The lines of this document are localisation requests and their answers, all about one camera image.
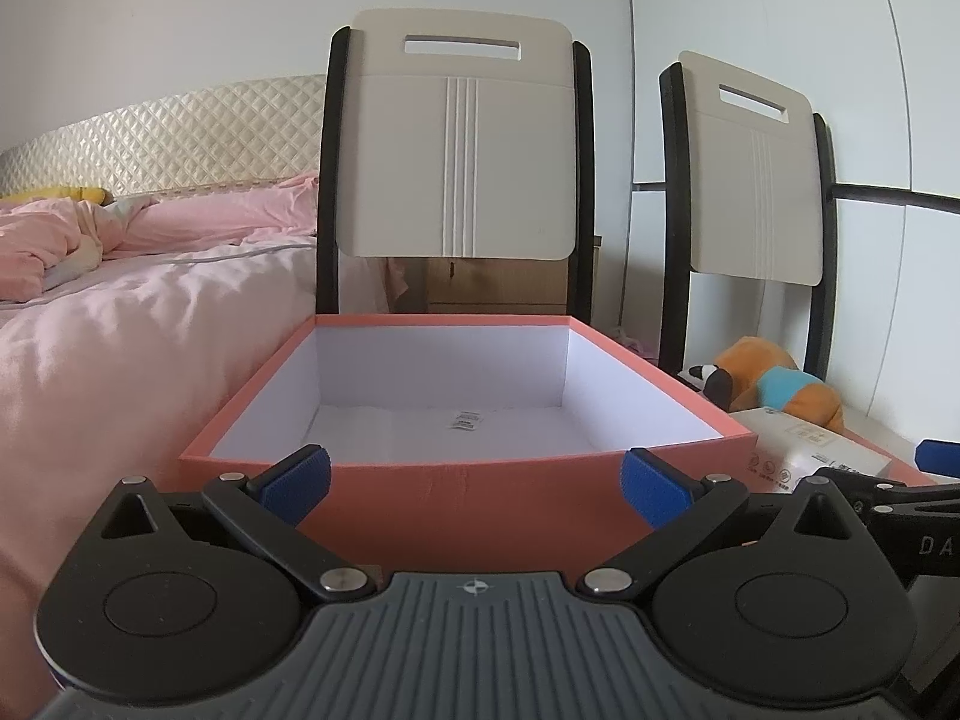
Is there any white carton box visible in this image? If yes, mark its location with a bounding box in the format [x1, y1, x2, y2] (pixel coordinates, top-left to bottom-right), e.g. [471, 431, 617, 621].
[727, 405, 912, 497]

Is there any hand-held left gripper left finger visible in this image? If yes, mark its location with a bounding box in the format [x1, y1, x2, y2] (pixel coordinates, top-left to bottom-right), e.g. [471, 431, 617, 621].
[96, 444, 378, 606]

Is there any crumpled pink blanket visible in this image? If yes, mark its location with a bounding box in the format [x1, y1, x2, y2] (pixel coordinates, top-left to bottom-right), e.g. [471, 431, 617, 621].
[0, 196, 155, 302]

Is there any pink pillow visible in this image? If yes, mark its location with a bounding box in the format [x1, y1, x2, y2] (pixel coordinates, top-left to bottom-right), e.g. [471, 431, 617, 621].
[112, 171, 321, 252]

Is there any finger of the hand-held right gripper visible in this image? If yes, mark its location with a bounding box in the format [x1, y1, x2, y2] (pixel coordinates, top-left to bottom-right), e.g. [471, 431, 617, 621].
[814, 466, 960, 520]
[914, 438, 960, 481]

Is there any orange plush dog toy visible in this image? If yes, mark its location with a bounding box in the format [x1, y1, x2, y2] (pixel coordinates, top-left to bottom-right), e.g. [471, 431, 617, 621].
[679, 336, 847, 434]

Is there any beige chair with black frame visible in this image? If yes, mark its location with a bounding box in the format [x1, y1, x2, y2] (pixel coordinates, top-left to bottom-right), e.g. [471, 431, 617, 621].
[658, 51, 925, 467]
[315, 9, 599, 332]

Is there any white wardrobe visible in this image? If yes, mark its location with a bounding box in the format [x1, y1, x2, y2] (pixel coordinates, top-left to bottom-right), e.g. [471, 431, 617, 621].
[625, 0, 960, 470]

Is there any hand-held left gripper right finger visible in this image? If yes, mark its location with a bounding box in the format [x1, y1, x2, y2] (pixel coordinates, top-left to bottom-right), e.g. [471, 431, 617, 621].
[577, 448, 876, 605]

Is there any pink bed duvet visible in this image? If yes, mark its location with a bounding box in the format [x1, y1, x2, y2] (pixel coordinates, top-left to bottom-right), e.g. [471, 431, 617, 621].
[0, 229, 320, 695]

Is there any wooden nightstand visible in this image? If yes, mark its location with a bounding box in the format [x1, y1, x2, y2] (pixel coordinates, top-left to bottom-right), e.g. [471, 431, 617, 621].
[386, 235, 602, 316]

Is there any cream quilted headboard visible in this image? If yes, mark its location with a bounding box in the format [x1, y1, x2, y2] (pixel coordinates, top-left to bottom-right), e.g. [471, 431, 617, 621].
[0, 75, 329, 200]

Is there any yellow plush toy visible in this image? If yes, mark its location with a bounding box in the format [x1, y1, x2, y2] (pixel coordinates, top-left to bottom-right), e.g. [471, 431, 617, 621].
[21, 185, 115, 206]

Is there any pink cardboard box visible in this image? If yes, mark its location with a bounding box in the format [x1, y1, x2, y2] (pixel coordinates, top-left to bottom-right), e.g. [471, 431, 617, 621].
[178, 315, 753, 563]

